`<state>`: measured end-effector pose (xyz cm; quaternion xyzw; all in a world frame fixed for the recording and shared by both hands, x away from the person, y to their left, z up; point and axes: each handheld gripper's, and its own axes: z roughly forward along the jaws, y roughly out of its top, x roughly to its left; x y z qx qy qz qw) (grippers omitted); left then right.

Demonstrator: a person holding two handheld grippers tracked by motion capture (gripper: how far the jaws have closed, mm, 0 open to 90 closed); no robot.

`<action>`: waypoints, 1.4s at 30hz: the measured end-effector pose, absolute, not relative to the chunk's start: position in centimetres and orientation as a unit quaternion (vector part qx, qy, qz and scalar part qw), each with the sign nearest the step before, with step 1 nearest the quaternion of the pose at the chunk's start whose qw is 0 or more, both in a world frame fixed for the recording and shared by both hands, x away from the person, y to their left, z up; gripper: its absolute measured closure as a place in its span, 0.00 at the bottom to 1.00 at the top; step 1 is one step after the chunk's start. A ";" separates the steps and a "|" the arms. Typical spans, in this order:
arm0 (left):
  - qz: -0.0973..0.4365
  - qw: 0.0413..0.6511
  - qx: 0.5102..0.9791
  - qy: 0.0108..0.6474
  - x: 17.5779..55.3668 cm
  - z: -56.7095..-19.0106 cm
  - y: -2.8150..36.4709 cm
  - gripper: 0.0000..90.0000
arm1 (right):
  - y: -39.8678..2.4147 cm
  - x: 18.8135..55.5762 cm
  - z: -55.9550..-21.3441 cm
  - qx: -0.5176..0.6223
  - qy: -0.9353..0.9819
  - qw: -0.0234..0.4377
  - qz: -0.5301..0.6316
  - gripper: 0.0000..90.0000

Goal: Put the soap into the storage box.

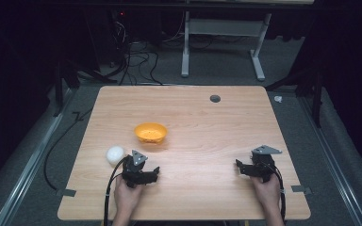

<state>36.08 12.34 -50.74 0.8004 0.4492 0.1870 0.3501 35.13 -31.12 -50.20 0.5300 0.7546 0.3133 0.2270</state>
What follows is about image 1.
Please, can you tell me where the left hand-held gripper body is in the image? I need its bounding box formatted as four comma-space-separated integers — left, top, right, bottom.
121, 149, 155, 189

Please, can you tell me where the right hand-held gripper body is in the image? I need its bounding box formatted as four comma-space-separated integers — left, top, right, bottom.
244, 144, 283, 184

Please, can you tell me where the person's right hand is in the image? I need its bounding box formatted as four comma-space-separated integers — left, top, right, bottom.
250, 173, 283, 211

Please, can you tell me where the person's left hand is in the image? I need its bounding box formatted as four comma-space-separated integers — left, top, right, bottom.
113, 180, 146, 218

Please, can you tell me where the white ball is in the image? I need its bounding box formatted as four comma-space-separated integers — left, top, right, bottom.
106, 145, 126, 167

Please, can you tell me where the orange plastic bowl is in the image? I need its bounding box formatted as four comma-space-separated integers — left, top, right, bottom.
133, 121, 169, 145

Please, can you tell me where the grey tape piece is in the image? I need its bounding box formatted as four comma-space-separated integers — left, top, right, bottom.
290, 185, 313, 196
56, 188, 77, 198

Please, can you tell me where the black stand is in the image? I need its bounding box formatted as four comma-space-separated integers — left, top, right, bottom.
264, 67, 325, 128
52, 57, 119, 118

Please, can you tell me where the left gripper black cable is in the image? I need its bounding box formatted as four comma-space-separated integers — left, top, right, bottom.
103, 155, 130, 226

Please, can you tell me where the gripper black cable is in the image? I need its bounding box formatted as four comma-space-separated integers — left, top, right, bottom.
103, 155, 130, 226
265, 161, 288, 222

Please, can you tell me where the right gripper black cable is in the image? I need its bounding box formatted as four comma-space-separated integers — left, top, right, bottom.
265, 161, 288, 222

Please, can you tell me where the metal floor rail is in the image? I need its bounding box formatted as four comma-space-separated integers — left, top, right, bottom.
0, 88, 78, 226
296, 93, 362, 226

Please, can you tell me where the black floor cable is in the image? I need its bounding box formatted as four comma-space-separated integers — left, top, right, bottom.
42, 107, 94, 191

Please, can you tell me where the bundle of black cables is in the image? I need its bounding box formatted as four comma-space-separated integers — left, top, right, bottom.
107, 10, 187, 87

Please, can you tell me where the white metal desk frame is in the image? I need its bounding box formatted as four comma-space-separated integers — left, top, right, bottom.
180, 8, 272, 82

